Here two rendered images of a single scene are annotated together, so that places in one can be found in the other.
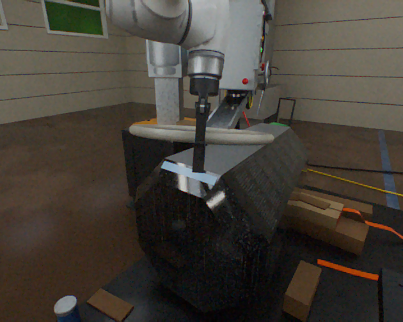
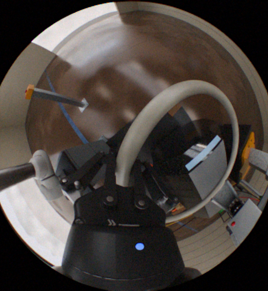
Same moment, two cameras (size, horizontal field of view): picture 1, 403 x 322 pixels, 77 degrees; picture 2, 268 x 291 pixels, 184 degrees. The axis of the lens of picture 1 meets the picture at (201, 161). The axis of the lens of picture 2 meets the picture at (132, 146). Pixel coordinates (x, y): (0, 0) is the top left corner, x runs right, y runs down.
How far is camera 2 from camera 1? 0.66 m
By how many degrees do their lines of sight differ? 74
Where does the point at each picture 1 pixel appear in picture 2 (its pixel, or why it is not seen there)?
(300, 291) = not seen: hidden behind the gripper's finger
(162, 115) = (254, 152)
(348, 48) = (221, 243)
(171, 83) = (265, 165)
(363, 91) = (210, 237)
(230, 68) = (247, 218)
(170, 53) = not seen: outside the picture
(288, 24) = not seen: hidden behind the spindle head
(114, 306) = (172, 110)
